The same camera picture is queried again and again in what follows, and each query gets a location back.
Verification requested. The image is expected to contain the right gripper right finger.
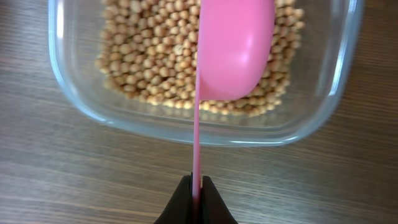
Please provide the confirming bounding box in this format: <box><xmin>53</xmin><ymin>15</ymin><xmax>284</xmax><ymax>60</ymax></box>
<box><xmin>200</xmin><ymin>175</ymin><xmax>238</xmax><ymax>224</ymax></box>

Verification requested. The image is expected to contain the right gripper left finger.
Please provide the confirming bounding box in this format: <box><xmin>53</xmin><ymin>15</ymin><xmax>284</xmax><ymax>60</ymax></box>
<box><xmin>154</xmin><ymin>175</ymin><xmax>193</xmax><ymax>224</ymax></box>

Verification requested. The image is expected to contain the pink plastic measuring scoop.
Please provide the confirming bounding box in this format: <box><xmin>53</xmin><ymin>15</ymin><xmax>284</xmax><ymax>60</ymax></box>
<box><xmin>192</xmin><ymin>0</ymin><xmax>275</xmax><ymax>201</ymax></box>

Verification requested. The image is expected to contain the pile of soybeans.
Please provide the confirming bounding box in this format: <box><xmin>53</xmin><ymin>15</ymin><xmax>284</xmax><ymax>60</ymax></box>
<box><xmin>95</xmin><ymin>0</ymin><xmax>305</xmax><ymax>116</ymax></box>

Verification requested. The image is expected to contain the clear plastic container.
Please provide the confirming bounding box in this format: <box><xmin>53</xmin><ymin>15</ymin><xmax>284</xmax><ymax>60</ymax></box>
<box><xmin>49</xmin><ymin>0</ymin><xmax>364</xmax><ymax>147</ymax></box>

